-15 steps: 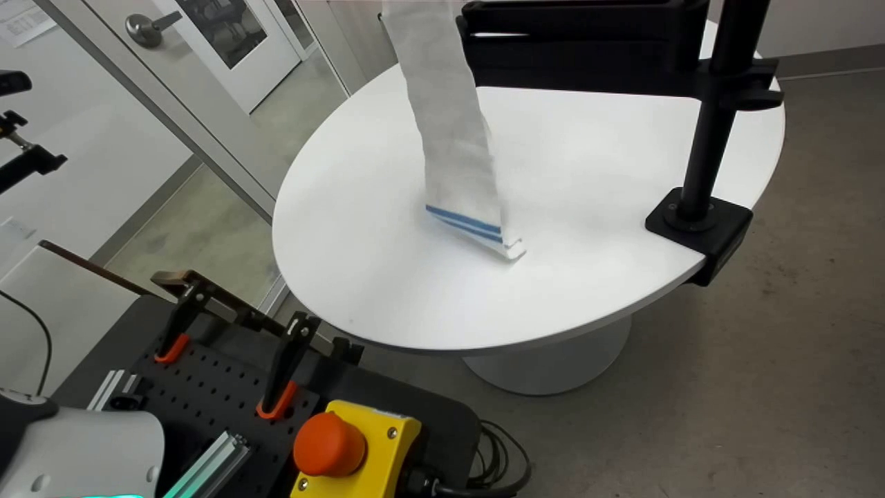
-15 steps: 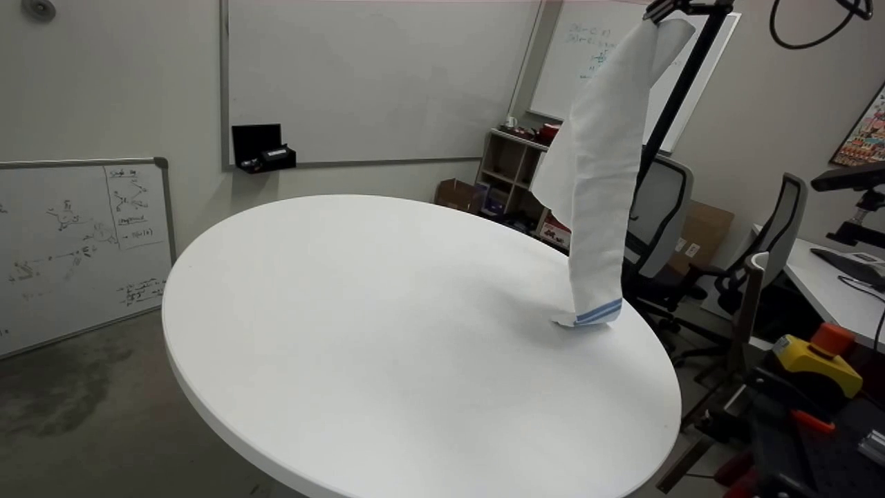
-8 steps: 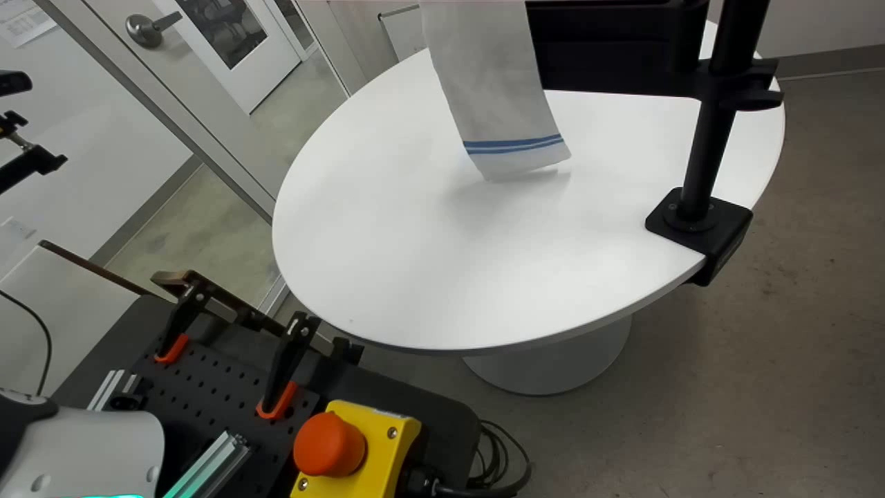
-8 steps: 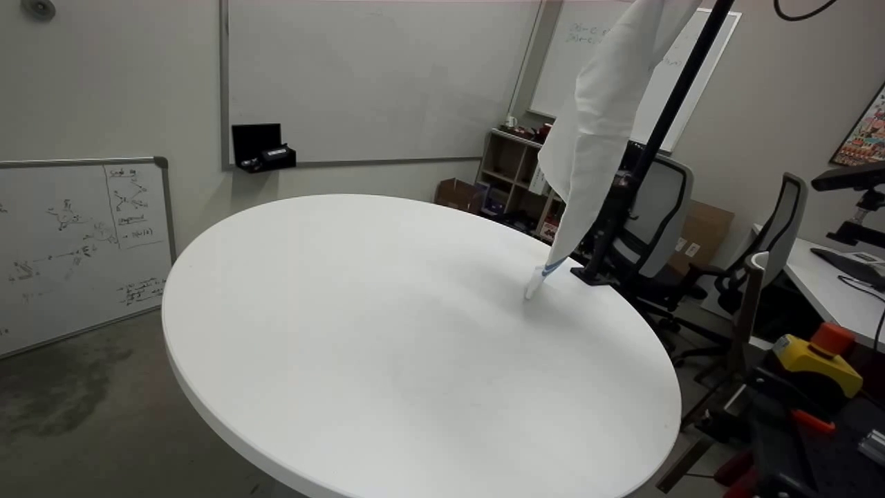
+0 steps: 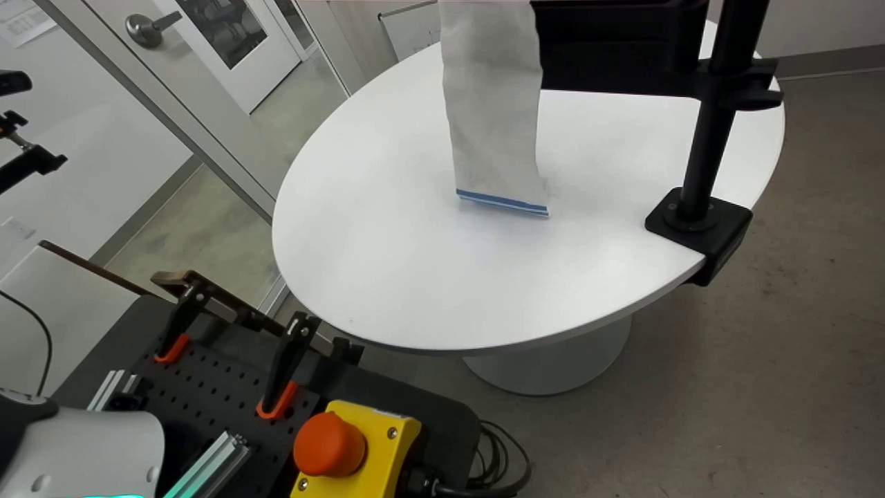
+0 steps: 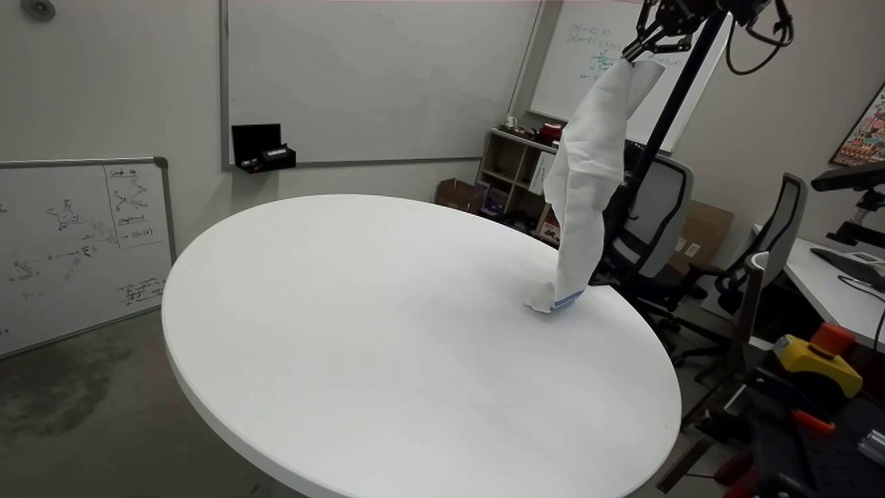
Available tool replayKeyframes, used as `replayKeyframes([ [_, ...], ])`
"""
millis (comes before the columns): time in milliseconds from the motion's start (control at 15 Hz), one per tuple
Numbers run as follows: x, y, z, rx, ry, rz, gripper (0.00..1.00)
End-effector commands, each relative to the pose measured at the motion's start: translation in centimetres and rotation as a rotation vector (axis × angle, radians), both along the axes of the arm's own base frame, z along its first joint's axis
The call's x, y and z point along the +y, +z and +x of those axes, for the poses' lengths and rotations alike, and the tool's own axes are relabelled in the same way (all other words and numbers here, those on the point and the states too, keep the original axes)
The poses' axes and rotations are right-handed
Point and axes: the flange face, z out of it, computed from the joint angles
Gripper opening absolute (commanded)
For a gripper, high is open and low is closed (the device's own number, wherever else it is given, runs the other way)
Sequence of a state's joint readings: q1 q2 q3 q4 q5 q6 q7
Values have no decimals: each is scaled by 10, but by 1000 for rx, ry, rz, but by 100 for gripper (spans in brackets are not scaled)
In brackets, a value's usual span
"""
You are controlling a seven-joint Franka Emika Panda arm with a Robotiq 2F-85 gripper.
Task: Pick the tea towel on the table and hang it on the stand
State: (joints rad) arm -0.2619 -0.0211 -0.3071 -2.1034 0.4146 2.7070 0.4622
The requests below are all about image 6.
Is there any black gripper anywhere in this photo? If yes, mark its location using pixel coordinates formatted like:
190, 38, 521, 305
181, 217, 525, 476
619, 0, 741, 66

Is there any white tea towel blue stripe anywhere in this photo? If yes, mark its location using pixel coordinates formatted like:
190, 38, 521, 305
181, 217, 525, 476
525, 59, 667, 319

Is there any whiteboard with green writing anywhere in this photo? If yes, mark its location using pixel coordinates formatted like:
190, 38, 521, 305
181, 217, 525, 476
529, 0, 745, 159

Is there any grey mesh office chair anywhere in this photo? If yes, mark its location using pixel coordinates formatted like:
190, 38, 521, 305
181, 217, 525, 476
595, 139, 729, 337

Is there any wooden shelf unit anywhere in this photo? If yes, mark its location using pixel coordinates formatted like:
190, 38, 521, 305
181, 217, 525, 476
476, 126, 638, 263

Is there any large brown cardboard box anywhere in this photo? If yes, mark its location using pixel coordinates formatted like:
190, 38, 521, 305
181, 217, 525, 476
664, 200, 739, 282

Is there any black narrow office chair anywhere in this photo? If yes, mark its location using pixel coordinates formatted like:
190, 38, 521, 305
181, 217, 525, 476
684, 171, 812, 373

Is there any small brown cardboard box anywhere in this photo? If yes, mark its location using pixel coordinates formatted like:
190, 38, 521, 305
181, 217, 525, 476
432, 174, 485, 214

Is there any white desk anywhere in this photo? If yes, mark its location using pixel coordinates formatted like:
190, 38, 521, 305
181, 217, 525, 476
779, 235, 885, 351

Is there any orange tool part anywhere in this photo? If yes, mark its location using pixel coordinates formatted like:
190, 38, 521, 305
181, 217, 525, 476
807, 322, 857, 361

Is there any yellow black tool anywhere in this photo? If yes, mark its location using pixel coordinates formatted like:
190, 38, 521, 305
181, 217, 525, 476
770, 333, 865, 402

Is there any black marker holder box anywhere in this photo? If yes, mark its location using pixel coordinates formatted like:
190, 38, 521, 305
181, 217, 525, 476
229, 120, 301, 177

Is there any red black clamp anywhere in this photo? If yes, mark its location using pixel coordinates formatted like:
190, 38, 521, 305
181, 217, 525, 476
710, 369, 885, 498

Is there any whiteboard with black sketches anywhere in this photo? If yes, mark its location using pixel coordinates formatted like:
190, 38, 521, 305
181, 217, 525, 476
0, 155, 181, 361

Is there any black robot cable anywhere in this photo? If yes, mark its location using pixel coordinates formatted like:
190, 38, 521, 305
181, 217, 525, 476
721, 0, 796, 81

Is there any colourful wall poster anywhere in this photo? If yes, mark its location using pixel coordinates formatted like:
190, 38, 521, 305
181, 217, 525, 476
828, 81, 885, 171

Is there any grey metal post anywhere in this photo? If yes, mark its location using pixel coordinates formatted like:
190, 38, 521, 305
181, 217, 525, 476
732, 249, 771, 377

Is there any round grey wall device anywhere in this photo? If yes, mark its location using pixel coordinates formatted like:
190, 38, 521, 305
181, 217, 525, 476
20, 0, 60, 25

